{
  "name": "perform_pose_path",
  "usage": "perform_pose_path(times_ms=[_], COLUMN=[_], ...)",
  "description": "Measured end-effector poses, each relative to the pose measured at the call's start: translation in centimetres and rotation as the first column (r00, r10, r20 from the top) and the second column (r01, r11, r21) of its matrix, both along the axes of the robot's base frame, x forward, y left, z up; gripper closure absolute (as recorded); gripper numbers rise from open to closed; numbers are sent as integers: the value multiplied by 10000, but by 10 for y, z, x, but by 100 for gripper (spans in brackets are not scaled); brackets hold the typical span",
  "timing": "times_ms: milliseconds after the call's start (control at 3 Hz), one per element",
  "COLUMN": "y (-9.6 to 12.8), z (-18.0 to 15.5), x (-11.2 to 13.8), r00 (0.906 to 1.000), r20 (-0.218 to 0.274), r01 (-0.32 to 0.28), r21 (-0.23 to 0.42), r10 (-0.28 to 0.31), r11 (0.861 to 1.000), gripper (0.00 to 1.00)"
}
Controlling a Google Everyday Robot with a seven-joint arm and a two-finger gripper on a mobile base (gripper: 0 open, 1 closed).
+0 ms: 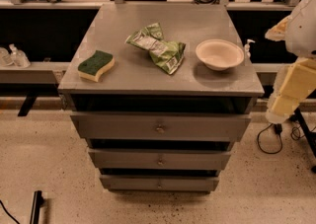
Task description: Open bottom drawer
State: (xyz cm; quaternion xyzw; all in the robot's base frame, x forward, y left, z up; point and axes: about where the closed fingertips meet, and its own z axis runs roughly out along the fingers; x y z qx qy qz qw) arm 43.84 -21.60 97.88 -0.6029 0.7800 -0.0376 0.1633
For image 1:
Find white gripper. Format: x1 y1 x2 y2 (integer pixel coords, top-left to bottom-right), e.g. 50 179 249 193
265 16 316 124

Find grey bottom drawer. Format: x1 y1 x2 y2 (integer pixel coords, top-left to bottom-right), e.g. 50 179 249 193
100 175 219 191

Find grey drawer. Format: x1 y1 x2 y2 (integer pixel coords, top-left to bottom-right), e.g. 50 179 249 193
88 149 230 170
100 175 219 191
71 112 251 141

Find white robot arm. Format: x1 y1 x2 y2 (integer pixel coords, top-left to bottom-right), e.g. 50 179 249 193
265 0 316 124

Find grey drawer cabinet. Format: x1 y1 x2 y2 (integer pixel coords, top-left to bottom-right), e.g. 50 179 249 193
57 2 265 193

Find grey top drawer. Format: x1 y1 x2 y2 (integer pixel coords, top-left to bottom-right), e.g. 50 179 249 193
71 112 251 141

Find grey middle drawer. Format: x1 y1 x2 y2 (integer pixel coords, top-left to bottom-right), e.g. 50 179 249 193
88 149 230 170

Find white pump bottle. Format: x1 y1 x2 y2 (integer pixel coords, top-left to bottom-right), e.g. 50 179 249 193
244 38 255 58

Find white bowl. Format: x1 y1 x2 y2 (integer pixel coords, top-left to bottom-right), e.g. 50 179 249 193
196 39 245 71

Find black stand leg right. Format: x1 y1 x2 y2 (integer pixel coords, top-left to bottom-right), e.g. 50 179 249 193
294 109 316 157

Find green crumpled chip bag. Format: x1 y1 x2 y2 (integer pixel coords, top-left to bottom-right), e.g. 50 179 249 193
125 23 186 75

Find green yellow sponge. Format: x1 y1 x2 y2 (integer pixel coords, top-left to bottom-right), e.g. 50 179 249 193
78 50 115 82

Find clear sanitizer bottle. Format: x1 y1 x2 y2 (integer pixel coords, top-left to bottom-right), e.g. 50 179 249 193
9 43 31 68

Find black stand foot left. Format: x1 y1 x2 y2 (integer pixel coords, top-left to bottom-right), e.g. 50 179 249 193
30 190 44 224

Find black power cable with adapter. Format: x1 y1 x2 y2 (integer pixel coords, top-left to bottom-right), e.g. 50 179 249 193
256 115 305 155

